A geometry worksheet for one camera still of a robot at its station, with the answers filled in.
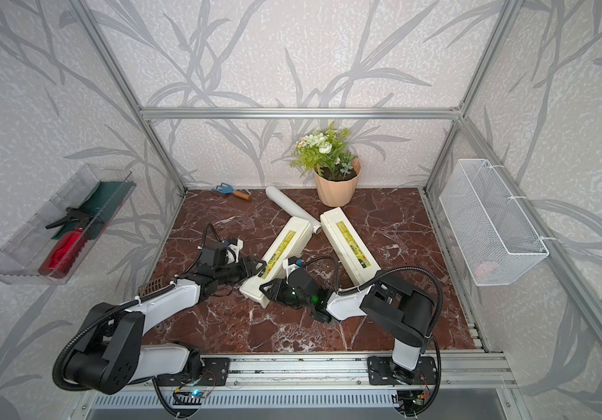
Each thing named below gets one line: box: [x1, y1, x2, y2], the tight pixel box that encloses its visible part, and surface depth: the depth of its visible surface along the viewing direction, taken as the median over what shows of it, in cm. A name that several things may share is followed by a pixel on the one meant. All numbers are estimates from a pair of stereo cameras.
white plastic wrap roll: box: [266, 185, 323, 235], surface depth 113 cm
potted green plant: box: [289, 121, 363, 208], surface depth 104 cm
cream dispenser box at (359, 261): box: [320, 206, 382, 287], surface depth 94 cm
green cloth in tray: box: [51, 181, 137, 240], surface depth 69 cm
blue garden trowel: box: [210, 182, 252, 201], surface depth 122 cm
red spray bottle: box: [38, 207, 93, 279], surface depth 61 cm
